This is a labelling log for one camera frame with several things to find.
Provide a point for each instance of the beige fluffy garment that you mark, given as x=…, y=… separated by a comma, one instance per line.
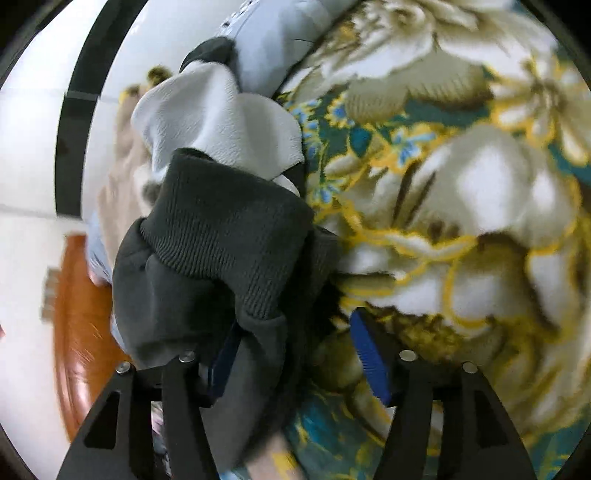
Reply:
x=121, y=200

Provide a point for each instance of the grey-blue floral duvet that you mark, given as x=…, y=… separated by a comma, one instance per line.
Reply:
x=270, y=37

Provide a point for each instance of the white black wardrobe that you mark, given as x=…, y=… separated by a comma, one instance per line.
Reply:
x=60, y=87

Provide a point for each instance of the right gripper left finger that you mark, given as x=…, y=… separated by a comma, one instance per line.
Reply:
x=186, y=373

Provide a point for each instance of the orange wooden headboard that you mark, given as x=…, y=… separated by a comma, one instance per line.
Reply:
x=85, y=353

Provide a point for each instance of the blue floral bed blanket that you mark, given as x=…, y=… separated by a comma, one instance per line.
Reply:
x=447, y=143

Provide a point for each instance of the dark grey cartoon hoodie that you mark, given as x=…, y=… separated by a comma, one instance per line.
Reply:
x=225, y=252

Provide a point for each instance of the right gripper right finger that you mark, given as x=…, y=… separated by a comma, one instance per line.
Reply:
x=479, y=440

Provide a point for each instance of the white black garment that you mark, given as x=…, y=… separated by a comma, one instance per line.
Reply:
x=202, y=108

